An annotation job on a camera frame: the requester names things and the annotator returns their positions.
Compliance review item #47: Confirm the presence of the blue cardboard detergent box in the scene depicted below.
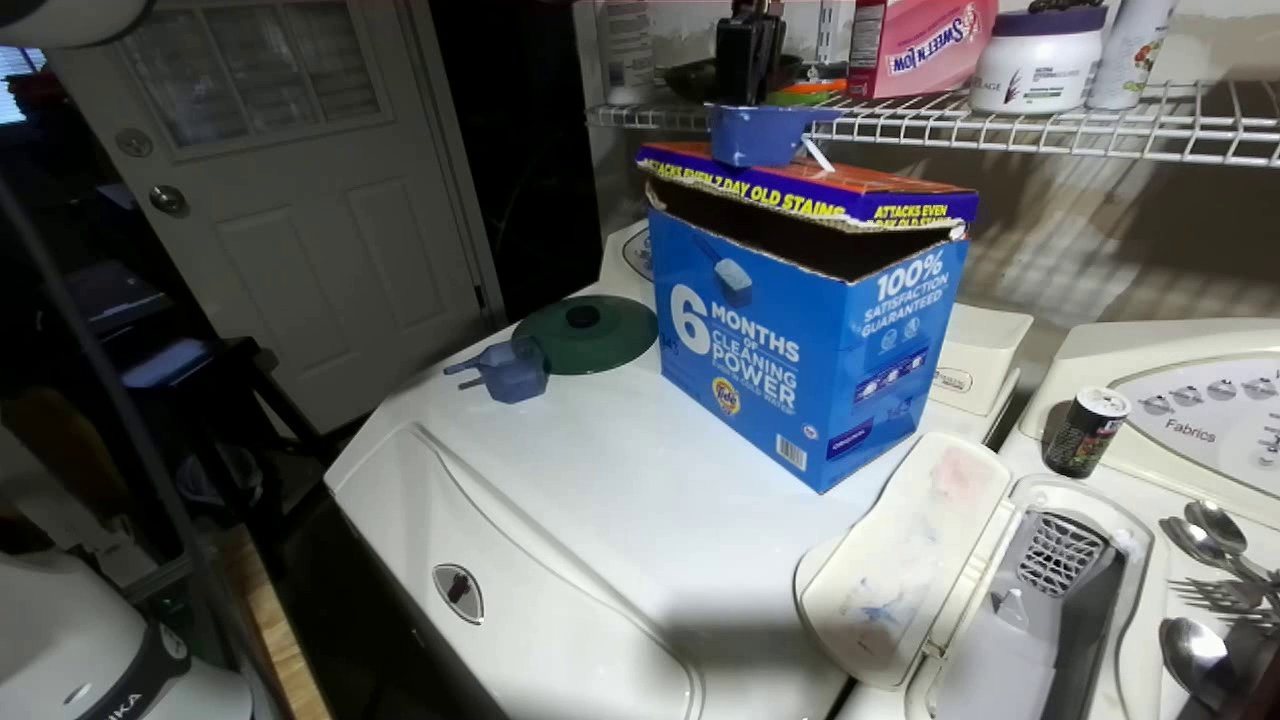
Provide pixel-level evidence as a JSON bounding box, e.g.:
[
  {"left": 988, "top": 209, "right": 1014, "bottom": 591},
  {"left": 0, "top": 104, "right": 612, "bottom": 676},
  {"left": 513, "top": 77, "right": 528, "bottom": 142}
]
[{"left": 638, "top": 135, "right": 985, "bottom": 498}]

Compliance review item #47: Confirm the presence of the pink cardboard box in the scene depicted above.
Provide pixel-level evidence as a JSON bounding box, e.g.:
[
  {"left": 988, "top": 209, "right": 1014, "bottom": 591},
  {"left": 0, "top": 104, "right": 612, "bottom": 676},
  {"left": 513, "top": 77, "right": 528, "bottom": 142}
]
[{"left": 847, "top": 0, "right": 1005, "bottom": 104}]

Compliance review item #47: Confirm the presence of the white jar purple lid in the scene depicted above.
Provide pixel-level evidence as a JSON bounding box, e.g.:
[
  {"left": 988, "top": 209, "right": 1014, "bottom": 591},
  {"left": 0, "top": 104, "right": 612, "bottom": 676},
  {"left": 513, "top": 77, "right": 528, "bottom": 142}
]
[{"left": 970, "top": 5, "right": 1113, "bottom": 119}]

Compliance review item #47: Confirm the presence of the green round lid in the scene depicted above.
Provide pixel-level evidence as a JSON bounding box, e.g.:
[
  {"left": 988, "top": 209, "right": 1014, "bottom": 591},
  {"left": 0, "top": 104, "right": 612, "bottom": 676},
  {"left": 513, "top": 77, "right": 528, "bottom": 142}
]
[{"left": 513, "top": 291, "right": 664, "bottom": 380}]

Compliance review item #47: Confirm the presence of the black frying pan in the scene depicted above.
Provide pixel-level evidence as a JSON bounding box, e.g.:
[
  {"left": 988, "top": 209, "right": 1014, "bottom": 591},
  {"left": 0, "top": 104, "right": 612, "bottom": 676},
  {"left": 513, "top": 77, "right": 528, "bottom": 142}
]
[{"left": 659, "top": 51, "right": 812, "bottom": 108}]

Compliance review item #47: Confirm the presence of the colourful flat packet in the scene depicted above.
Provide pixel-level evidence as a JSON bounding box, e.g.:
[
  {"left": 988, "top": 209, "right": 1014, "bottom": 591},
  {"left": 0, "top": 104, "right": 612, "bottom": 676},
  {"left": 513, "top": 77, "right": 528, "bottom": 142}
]
[{"left": 772, "top": 77, "right": 856, "bottom": 111}]

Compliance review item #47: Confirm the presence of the white printed bottle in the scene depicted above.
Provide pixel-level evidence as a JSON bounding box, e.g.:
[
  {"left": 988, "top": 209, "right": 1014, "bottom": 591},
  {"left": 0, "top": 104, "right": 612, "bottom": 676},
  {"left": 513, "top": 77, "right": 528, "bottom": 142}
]
[{"left": 1086, "top": 0, "right": 1180, "bottom": 118}]

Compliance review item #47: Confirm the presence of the white dryer machine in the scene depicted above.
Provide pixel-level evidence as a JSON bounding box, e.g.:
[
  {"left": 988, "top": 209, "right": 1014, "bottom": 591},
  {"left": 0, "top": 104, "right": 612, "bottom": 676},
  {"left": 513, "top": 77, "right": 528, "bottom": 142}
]
[{"left": 796, "top": 311, "right": 1280, "bottom": 720}]

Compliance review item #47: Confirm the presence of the white panelled door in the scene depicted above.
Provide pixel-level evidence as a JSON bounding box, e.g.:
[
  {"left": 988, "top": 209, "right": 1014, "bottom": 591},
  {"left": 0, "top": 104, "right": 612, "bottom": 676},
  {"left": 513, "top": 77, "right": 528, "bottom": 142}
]
[{"left": 53, "top": 0, "right": 507, "bottom": 436}]

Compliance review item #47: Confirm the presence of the dark drink can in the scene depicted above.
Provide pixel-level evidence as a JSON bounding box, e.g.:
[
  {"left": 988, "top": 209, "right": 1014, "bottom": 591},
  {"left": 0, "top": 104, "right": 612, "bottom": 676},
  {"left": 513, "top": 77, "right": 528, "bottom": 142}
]
[{"left": 1040, "top": 383, "right": 1138, "bottom": 480}]

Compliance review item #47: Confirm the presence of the white washing machine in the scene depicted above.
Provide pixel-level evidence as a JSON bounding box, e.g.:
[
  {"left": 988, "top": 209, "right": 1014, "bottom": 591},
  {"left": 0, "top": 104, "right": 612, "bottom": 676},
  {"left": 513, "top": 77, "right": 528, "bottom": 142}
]
[{"left": 322, "top": 216, "right": 1037, "bottom": 720}]

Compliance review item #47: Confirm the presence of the grey lint screen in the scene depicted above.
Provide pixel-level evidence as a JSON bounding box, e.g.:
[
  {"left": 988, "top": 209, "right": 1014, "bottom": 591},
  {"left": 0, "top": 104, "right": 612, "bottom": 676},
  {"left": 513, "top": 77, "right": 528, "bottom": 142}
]
[{"left": 963, "top": 506, "right": 1134, "bottom": 720}]

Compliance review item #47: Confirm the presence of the black shelf rack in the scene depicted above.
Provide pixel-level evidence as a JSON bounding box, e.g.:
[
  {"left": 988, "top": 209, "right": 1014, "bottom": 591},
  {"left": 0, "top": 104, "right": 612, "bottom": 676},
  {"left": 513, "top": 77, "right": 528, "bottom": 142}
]
[{"left": 36, "top": 254, "right": 326, "bottom": 538}]

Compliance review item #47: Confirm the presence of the metal spoon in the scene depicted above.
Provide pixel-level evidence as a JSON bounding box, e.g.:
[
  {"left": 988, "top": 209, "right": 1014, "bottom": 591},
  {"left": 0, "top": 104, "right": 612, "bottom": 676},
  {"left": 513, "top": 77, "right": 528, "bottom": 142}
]
[
  {"left": 1180, "top": 498, "right": 1280, "bottom": 591},
  {"left": 1157, "top": 514, "right": 1266, "bottom": 591},
  {"left": 1157, "top": 613, "right": 1258, "bottom": 718}
]

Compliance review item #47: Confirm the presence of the metal fork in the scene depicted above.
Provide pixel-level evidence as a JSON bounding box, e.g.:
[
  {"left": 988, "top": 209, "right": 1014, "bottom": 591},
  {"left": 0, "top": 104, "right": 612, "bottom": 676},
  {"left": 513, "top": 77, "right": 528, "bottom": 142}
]
[{"left": 1169, "top": 571, "right": 1280, "bottom": 619}]

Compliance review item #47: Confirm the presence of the wooden robot platform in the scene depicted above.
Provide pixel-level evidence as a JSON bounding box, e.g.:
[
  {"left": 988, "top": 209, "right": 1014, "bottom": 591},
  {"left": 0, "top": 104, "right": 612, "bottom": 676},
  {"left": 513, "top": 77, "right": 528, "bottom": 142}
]
[{"left": 215, "top": 525, "right": 334, "bottom": 720}]

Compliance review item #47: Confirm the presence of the white wire shelf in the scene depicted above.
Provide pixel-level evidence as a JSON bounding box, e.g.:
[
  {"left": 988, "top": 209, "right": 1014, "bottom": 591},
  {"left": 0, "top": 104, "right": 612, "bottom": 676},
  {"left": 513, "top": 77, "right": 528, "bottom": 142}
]
[{"left": 586, "top": 77, "right": 1280, "bottom": 172}]

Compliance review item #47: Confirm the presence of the blue measuring cup with handle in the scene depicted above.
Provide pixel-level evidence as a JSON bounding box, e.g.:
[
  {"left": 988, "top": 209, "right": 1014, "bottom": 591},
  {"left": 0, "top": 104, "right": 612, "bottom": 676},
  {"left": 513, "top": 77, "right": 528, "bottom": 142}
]
[{"left": 440, "top": 338, "right": 554, "bottom": 407}]

